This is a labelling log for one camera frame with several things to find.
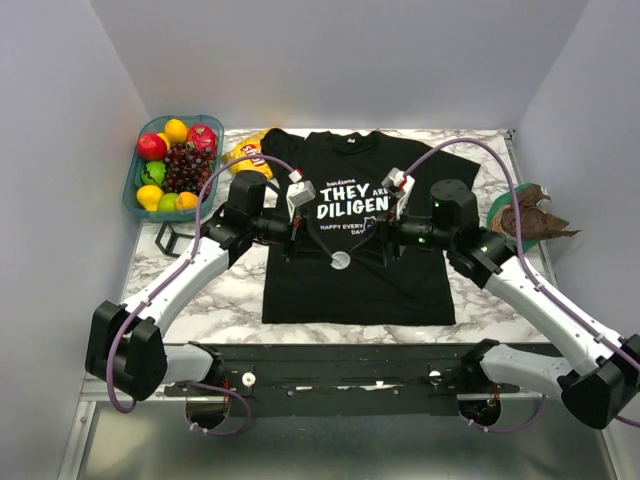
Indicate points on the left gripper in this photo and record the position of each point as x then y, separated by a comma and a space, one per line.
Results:
296, 239

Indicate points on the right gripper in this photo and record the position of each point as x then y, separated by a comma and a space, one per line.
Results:
387, 231

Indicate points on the black printed t-shirt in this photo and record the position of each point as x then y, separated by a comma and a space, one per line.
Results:
347, 173

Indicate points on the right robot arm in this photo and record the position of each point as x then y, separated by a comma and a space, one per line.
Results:
596, 373

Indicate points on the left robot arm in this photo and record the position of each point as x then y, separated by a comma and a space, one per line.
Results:
126, 345

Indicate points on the black brooch stand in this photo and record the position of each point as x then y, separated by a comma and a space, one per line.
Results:
170, 242

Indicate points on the yellow chips bag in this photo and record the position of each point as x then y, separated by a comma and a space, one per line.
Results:
244, 150

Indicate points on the orange fruit bottom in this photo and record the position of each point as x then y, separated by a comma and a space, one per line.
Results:
186, 201

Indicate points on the orange fruit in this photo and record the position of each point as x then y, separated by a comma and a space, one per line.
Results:
186, 201
176, 131

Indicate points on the purple grapes bunch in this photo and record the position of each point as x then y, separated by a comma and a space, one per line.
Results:
187, 168

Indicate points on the red dragon fruit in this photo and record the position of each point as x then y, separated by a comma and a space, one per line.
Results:
202, 137

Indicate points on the green lime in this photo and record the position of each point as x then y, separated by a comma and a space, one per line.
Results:
167, 202

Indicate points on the teal plastic fruit basket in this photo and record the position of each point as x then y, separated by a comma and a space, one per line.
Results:
134, 182

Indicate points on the orange fruit top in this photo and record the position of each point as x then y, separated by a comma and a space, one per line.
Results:
176, 131

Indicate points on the green watermelon toy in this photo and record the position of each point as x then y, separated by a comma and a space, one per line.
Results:
153, 173

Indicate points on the red apple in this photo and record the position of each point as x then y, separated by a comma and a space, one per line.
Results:
151, 147

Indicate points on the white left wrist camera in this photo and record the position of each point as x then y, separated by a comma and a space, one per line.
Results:
299, 192

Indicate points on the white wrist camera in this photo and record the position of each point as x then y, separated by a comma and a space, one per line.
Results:
399, 185
299, 192

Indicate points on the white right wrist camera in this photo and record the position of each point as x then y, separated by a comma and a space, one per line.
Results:
399, 185

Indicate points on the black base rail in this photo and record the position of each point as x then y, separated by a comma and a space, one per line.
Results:
355, 380

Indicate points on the aluminium frame rail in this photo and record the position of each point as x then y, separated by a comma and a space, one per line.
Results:
95, 389

